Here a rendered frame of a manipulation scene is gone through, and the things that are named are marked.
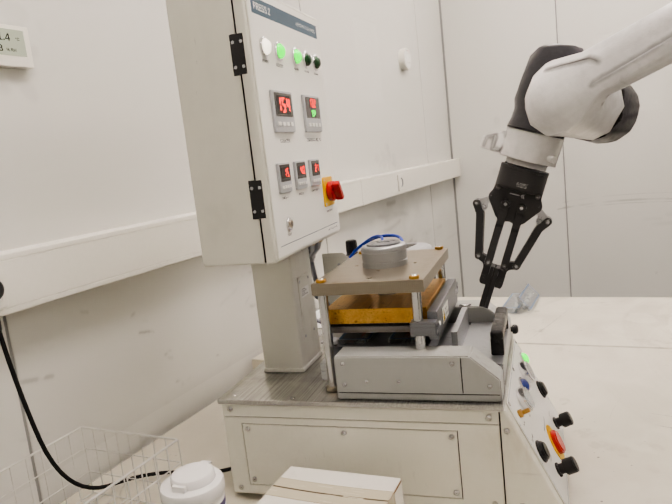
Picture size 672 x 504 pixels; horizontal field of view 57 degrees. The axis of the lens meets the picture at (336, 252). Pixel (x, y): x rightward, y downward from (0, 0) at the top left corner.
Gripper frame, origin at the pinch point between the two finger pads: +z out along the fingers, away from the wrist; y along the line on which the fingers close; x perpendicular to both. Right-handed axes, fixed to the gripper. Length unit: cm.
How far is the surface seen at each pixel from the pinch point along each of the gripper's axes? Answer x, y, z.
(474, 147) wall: 255, -34, -10
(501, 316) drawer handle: 0.5, 3.2, 4.6
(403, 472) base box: -17.2, -4.0, 27.9
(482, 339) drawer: 0.6, 1.3, 9.6
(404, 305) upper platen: -9.2, -11.6, 4.8
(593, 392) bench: 31.8, 26.1, 23.9
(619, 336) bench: 70, 34, 21
